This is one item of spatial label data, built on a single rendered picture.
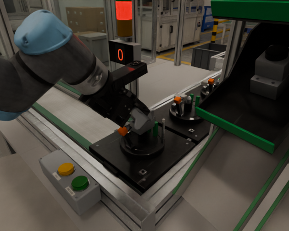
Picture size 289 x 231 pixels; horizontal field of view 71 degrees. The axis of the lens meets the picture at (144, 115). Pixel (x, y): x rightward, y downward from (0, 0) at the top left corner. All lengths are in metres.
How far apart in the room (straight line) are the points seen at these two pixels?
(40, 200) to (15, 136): 0.39
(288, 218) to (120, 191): 0.35
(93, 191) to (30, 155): 0.39
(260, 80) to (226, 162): 0.18
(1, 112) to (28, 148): 0.53
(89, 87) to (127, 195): 0.28
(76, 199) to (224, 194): 0.33
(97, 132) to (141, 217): 0.42
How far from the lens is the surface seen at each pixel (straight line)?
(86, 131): 0.83
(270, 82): 0.37
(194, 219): 0.62
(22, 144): 0.95
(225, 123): 0.33
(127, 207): 0.50
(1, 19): 1.44
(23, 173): 0.82
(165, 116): 0.79
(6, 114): 0.41
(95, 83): 0.40
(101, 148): 0.64
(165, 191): 0.53
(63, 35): 0.35
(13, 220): 0.70
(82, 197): 0.55
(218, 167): 0.47
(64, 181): 0.59
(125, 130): 0.53
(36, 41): 0.34
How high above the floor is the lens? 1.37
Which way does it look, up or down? 31 degrees down
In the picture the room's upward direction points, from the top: straight up
